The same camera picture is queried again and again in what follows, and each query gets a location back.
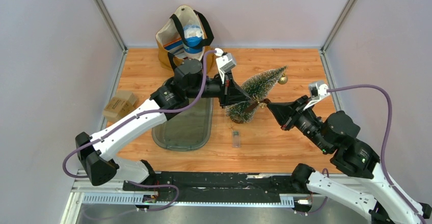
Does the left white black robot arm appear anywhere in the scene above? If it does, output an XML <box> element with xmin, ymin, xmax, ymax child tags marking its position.
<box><xmin>75</xmin><ymin>53</ymin><xmax>251</xmax><ymax>191</ymax></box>

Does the aluminium frame rail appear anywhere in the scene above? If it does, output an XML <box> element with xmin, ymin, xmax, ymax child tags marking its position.
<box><xmin>69</xmin><ymin>170</ymin><xmax>381</xmax><ymax>207</ymax></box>

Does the brown ribbon bow ornament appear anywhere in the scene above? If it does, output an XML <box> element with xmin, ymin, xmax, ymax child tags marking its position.
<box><xmin>244</xmin><ymin>98</ymin><xmax>271</xmax><ymax>113</ymax></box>

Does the cardboard wrapped felt pads pack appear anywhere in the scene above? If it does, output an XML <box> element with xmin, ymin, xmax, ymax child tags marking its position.
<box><xmin>102</xmin><ymin>90</ymin><xmax>138</xmax><ymax>123</ymax></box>

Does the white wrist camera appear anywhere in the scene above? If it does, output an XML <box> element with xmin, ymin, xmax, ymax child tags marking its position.
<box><xmin>303</xmin><ymin>80</ymin><xmax>330</xmax><ymax>110</ymax></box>
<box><xmin>214</xmin><ymin>48</ymin><xmax>237</xmax><ymax>84</ymax></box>

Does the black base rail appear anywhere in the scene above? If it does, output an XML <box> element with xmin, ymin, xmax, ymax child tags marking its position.
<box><xmin>142</xmin><ymin>172</ymin><xmax>310</xmax><ymax>203</ymax></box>

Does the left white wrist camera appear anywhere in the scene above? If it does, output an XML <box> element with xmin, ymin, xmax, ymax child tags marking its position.
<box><xmin>214</xmin><ymin>48</ymin><xmax>237</xmax><ymax>84</ymax></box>

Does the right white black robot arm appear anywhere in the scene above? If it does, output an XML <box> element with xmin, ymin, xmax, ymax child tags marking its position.
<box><xmin>267</xmin><ymin>96</ymin><xmax>431</xmax><ymax>223</ymax></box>

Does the yellow canvas tote bag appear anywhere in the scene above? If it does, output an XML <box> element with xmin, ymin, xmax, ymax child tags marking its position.
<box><xmin>155</xmin><ymin>5</ymin><xmax>214</xmax><ymax>70</ymax></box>

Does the gold bell ornament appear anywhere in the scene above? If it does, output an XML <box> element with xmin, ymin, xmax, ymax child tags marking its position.
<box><xmin>278</xmin><ymin>74</ymin><xmax>288</xmax><ymax>85</ymax></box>

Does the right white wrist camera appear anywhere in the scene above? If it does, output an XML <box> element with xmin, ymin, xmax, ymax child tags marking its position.
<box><xmin>303</xmin><ymin>80</ymin><xmax>330</xmax><ymax>110</ymax></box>

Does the clear glass tray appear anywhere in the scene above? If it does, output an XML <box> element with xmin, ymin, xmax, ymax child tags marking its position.
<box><xmin>152</xmin><ymin>98</ymin><xmax>213</xmax><ymax>152</ymax></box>

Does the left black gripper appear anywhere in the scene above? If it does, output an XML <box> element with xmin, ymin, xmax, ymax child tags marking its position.
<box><xmin>186</xmin><ymin>70</ymin><xmax>251</xmax><ymax>109</ymax></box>

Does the small frosted christmas tree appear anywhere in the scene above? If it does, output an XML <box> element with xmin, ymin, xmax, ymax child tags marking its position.
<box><xmin>226</xmin><ymin>66</ymin><xmax>288</xmax><ymax>124</ymax></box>

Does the blue white bottle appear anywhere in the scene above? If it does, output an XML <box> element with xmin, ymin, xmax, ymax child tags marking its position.
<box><xmin>183</xmin><ymin>21</ymin><xmax>203</xmax><ymax>59</ymax></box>

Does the clear plastic battery box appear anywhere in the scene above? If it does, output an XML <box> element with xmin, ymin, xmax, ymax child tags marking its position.
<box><xmin>232</xmin><ymin>130</ymin><xmax>241</xmax><ymax>148</ymax></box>

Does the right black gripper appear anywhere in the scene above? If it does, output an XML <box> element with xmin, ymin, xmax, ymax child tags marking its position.
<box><xmin>265</xmin><ymin>95</ymin><xmax>330</xmax><ymax>153</ymax></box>

